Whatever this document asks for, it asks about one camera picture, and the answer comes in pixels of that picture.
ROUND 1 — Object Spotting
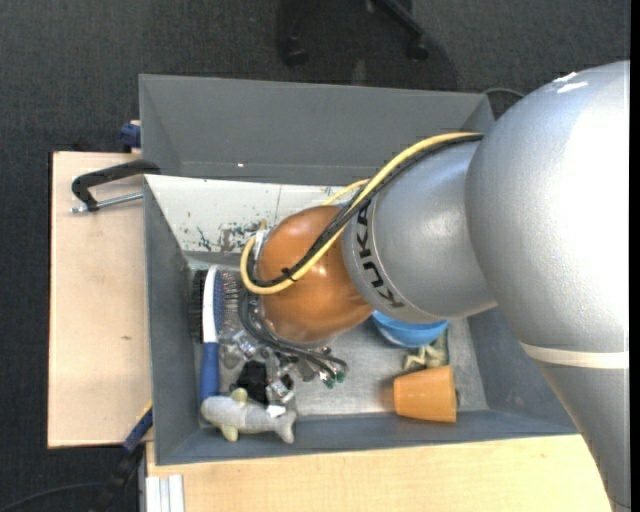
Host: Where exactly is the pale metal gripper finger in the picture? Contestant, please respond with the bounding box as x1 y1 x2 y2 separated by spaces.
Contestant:
218 333 252 390
266 375 298 418

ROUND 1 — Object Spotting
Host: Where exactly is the small black block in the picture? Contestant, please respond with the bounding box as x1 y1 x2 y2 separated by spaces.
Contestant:
238 360 270 405

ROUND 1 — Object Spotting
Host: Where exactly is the grey toy shark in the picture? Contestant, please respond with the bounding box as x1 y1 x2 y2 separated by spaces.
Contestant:
199 387 298 445

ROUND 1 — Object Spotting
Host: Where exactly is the blue and white brush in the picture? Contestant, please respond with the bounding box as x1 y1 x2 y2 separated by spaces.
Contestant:
188 264 243 402

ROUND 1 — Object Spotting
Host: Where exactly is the blue bowl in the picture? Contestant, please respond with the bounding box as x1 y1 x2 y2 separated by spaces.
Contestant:
371 308 451 349

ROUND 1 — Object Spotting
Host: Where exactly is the pale wood flat board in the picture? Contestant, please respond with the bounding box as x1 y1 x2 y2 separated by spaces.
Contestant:
47 151 154 449

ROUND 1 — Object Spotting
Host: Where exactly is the orange cup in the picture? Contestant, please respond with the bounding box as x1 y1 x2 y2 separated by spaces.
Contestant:
392 364 459 424

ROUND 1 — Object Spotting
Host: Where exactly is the pale green toy figure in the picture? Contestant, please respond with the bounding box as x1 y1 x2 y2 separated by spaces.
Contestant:
402 333 450 372

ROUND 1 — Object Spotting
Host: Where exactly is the grey metal bin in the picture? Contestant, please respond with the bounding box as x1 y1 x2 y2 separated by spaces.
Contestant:
137 73 582 466

